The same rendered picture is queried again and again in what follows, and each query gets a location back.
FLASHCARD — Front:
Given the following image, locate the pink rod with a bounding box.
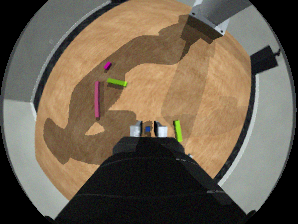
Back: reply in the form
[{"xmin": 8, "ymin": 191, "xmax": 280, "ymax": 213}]
[{"xmin": 95, "ymin": 81, "xmax": 101, "ymax": 117}]

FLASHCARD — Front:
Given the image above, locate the lime green rod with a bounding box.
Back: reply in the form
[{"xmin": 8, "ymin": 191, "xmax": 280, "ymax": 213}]
[
  {"xmin": 107, "ymin": 78, "xmax": 128, "ymax": 87},
  {"xmin": 174, "ymin": 120, "xmax": 182, "ymax": 142}
]

